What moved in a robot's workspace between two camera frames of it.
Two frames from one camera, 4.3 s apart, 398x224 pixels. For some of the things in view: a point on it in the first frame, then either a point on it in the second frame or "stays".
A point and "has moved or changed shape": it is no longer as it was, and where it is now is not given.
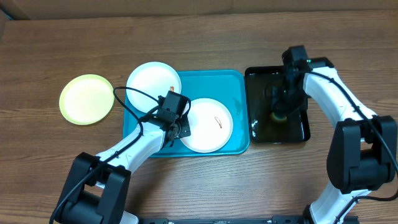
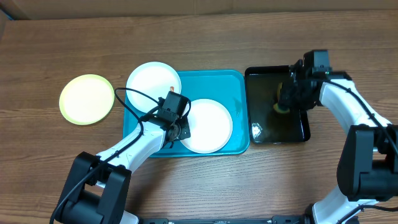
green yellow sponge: x=272 y=117 has moved or changed shape
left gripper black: x=186 y=132 stays
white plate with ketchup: x=211 y=124 stays
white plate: x=154 y=79 stays
